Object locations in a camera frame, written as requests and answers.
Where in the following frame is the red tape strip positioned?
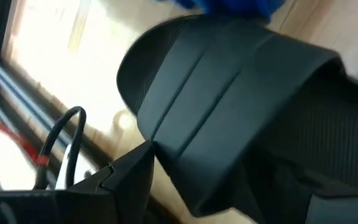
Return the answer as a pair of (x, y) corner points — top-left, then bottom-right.
(0, 120), (50, 167)

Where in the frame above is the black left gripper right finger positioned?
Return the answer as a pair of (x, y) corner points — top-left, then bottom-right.
(305, 192), (358, 224)

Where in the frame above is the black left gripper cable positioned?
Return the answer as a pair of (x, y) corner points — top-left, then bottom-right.
(32, 105), (88, 190)

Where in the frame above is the blue plastic bin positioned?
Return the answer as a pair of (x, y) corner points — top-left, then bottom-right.
(155, 0), (287, 23)

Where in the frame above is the black rubber slide sandal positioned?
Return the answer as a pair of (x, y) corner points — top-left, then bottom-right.
(116, 14), (358, 218)

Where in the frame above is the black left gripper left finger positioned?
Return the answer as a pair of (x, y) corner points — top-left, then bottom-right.
(68, 139), (157, 224)

